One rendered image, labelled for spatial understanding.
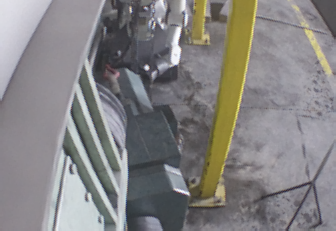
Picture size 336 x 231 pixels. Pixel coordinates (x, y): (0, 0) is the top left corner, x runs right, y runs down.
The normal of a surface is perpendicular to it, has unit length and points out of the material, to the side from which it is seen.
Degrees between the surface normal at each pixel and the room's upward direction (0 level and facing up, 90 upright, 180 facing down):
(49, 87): 0
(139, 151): 0
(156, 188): 0
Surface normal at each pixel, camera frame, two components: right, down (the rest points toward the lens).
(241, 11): -0.04, 0.68
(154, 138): 0.04, -0.73
